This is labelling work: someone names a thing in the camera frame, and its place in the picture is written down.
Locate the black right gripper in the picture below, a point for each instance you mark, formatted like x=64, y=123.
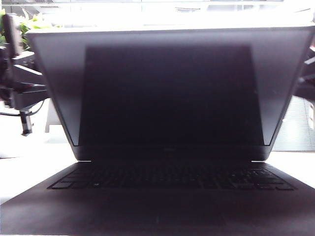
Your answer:
x=306, y=78

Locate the green artificial plant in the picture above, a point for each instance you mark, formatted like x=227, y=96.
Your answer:
x=32, y=24

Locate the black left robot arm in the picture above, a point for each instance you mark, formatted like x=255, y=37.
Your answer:
x=5, y=78

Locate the grey Dell laptop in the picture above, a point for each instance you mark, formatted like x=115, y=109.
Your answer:
x=169, y=98

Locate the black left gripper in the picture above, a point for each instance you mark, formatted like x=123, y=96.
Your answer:
x=28, y=78

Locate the silver framed monitor screen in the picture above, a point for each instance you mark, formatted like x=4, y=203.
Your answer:
x=295, y=127

